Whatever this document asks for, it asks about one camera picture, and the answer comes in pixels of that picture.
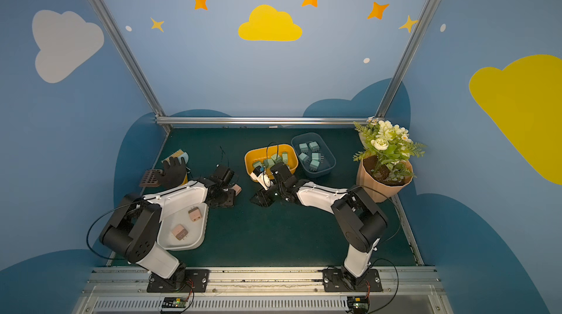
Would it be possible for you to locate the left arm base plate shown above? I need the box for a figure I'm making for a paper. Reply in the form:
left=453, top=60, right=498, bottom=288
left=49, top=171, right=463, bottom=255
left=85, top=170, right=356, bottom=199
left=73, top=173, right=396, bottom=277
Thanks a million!
left=146, top=268, right=210, bottom=293

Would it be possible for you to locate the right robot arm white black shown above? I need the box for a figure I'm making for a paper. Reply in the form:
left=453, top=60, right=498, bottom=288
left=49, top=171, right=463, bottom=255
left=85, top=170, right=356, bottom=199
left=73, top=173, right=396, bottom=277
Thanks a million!
left=250, top=163, right=389, bottom=285

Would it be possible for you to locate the white storage tray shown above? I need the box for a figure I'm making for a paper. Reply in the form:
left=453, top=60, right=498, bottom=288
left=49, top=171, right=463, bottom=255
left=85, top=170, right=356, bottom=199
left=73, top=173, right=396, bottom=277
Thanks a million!
left=157, top=203, right=209, bottom=251

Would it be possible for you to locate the black rubber glove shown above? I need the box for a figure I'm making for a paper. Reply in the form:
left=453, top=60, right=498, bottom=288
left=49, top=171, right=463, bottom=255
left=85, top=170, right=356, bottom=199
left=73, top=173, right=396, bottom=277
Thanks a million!
left=156, top=157, right=187, bottom=190

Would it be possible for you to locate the blue plug cluster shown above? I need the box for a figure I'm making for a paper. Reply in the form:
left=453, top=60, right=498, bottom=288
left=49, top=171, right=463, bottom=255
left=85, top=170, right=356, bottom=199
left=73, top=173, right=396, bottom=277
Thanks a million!
left=299, top=153, right=310, bottom=163
left=299, top=143, right=309, bottom=153

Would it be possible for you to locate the brown grid drain cover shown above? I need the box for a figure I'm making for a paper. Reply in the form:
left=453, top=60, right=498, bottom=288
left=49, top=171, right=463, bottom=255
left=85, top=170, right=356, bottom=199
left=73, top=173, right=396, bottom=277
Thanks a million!
left=138, top=169, right=162, bottom=188

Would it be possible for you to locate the potted artificial flower plant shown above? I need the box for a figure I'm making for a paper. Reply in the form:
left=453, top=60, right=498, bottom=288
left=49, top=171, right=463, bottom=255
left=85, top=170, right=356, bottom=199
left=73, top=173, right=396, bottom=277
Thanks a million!
left=354, top=117, right=426, bottom=203

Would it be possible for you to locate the blue plug isolated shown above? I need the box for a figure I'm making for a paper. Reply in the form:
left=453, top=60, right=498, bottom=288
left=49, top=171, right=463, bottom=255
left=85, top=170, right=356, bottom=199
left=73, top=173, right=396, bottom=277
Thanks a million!
left=312, top=152, right=323, bottom=162

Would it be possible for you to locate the aluminium frame back bar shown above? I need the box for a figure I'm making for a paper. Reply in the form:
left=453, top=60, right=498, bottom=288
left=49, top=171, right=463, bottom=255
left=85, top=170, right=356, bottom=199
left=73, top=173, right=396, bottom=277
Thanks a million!
left=155, top=116, right=367, bottom=126

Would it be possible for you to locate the yellow blue sponge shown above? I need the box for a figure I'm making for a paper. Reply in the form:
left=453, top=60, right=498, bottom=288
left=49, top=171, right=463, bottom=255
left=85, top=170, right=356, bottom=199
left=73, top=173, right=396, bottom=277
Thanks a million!
left=162, top=149, right=189, bottom=165

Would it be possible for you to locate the aluminium frame left post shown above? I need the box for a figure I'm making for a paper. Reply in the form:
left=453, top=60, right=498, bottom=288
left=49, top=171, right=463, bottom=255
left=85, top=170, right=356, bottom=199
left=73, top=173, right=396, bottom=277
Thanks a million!
left=88, top=0, right=165, bottom=122

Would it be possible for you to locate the aluminium frame right post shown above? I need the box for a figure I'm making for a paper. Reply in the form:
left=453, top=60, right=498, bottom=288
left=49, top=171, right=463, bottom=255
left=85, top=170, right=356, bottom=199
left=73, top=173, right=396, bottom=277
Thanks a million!
left=376, top=0, right=441, bottom=118

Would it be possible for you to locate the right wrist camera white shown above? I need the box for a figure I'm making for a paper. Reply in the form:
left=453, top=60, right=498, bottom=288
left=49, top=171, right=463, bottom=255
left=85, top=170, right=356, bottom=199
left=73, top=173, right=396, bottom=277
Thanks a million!
left=250, top=166, right=272, bottom=190

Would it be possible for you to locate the pink plug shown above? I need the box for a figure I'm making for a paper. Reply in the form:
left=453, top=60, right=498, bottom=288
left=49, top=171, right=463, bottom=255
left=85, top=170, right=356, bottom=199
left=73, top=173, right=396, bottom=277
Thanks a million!
left=171, top=224, right=189, bottom=241
left=188, top=207, right=203, bottom=223
left=232, top=185, right=241, bottom=195

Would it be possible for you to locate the aluminium frame rail front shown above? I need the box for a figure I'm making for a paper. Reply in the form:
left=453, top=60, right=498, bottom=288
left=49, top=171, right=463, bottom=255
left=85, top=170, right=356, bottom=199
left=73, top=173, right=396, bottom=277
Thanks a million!
left=73, top=266, right=453, bottom=313

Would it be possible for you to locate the yellow storage box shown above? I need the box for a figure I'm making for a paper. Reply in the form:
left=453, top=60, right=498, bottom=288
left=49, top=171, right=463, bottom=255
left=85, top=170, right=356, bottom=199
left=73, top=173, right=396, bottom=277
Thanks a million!
left=244, top=144, right=299, bottom=177

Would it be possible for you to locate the green plug cluster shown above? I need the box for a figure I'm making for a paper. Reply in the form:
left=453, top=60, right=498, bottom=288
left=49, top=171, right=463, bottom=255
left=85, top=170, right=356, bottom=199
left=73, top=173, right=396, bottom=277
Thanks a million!
left=264, top=159, right=275, bottom=168
left=271, top=154, right=282, bottom=163

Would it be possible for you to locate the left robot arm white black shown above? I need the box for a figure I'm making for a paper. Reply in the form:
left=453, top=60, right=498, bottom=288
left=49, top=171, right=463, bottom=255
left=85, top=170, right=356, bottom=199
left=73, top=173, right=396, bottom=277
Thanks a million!
left=99, top=165, right=237, bottom=282

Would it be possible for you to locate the aluminium frame post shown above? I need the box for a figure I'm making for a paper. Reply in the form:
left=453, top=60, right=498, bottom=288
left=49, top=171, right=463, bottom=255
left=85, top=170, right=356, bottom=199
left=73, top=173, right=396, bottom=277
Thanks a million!
left=376, top=0, right=441, bottom=118
left=88, top=0, right=165, bottom=122

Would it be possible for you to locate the blue storage box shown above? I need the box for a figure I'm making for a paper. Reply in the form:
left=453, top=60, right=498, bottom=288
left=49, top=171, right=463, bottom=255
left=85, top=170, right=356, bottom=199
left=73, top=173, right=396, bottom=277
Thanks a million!
left=291, top=132, right=337, bottom=179

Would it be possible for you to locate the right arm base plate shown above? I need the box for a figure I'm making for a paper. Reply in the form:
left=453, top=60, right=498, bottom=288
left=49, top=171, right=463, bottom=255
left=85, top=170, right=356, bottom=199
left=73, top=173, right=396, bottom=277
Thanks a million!
left=322, top=267, right=383, bottom=292

